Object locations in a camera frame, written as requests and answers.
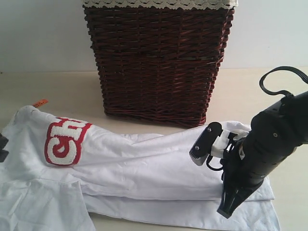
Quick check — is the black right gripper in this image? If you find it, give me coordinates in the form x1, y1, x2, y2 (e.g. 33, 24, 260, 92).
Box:
217, 139, 271, 218

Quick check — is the white t-shirt with red lettering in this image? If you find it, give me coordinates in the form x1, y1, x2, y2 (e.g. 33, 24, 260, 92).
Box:
0, 105, 280, 231

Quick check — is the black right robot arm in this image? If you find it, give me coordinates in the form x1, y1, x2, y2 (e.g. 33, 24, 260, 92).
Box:
217, 92, 308, 218

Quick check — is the dark red wicker basket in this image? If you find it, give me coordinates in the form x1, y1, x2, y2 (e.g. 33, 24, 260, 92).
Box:
84, 6, 235, 128

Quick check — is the orange paper tag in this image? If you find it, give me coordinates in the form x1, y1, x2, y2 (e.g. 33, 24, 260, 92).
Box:
33, 99, 49, 108

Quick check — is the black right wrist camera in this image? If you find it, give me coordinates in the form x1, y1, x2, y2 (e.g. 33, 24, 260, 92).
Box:
189, 121, 251, 167

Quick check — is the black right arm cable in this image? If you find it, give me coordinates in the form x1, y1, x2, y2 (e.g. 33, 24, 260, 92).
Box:
259, 65, 308, 98

